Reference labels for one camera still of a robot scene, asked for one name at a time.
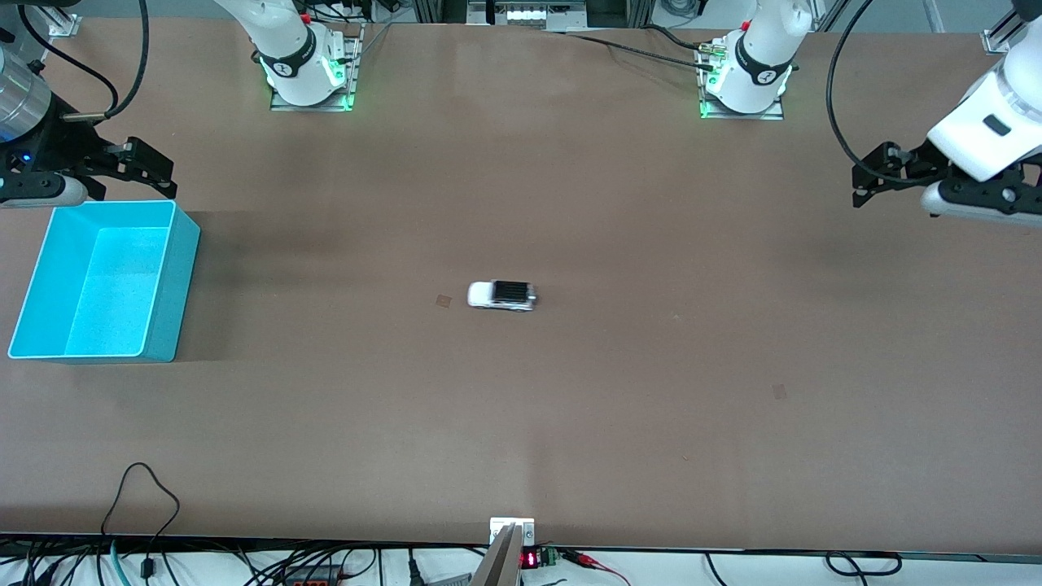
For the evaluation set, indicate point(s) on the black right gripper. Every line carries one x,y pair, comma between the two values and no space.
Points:
63,145

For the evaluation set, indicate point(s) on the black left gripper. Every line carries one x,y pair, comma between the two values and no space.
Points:
917,163

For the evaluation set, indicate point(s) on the white toy jeep black roof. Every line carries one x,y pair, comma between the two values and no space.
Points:
488,295

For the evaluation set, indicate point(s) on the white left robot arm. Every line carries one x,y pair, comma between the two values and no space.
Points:
993,122

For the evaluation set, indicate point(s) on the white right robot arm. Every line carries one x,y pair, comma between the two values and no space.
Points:
285,41

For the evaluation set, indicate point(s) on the cyan plastic bin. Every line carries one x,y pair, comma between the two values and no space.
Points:
114,285

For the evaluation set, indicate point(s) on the aluminium profile corner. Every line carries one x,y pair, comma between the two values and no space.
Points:
1000,37
63,24

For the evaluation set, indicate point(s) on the black power strip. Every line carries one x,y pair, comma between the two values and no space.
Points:
313,579

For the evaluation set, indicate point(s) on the red clip lead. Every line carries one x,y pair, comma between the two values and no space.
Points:
586,560

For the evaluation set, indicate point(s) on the green terminal block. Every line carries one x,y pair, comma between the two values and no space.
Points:
549,557

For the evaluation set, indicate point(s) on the red LED display module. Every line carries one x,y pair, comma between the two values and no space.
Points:
529,560

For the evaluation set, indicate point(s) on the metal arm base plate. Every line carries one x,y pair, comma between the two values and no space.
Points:
769,114
356,65

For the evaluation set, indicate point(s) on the metal frame with lights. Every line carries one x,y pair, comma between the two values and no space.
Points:
529,15

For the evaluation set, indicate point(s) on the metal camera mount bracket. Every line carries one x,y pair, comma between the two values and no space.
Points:
501,561

